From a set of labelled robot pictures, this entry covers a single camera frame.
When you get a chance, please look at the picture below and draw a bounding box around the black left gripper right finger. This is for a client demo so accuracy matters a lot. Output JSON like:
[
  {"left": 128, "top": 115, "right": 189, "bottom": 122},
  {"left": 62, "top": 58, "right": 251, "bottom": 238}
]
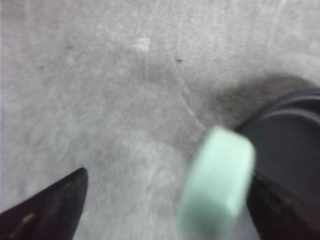
[{"left": 246, "top": 172, "right": 320, "bottom": 240}]

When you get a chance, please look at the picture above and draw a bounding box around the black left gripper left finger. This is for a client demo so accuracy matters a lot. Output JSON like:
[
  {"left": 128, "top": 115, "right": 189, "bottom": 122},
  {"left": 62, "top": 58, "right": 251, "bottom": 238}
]
[{"left": 0, "top": 167, "right": 89, "bottom": 240}]

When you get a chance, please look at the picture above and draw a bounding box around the black frying pan green handle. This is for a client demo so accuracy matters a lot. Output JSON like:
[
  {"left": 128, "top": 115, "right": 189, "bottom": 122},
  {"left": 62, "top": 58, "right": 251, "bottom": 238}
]
[{"left": 178, "top": 88, "right": 320, "bottom": 240}]

